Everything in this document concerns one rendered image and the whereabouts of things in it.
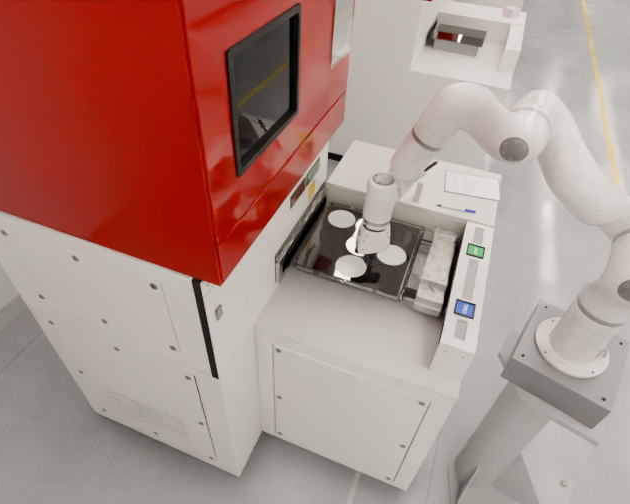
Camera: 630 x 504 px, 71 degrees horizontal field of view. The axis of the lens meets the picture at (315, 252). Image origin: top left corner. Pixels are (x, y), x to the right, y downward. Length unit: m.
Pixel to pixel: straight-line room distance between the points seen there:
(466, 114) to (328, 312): 0.73
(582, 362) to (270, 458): 1.28
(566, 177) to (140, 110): 0.83
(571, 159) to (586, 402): 0.64
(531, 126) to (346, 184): 0.88
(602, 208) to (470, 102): 0.35
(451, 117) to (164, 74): 0.61
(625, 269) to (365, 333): 0.70
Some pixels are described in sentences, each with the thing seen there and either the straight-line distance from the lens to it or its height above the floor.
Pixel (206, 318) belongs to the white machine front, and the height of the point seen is 1.10.
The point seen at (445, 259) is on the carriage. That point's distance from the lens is 1.60.
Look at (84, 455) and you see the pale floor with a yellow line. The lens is 2.25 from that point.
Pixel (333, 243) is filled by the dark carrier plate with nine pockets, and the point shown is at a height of 0.90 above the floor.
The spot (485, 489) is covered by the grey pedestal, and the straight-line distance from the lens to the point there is 2.17.
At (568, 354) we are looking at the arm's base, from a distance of 1.38.
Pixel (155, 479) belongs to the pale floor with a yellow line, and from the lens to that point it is 2.12.
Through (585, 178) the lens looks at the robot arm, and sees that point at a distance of 1.07.
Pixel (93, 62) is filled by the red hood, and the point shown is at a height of 1.66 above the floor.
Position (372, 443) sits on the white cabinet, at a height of 0.37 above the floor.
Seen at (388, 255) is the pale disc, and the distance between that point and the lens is 1.52.
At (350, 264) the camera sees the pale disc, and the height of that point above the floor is 0.90.
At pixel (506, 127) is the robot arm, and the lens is 0.97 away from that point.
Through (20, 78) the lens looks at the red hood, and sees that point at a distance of 0.95.
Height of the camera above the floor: 1.94
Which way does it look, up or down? 44 degrees down
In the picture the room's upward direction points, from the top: 4 degrees clockwise
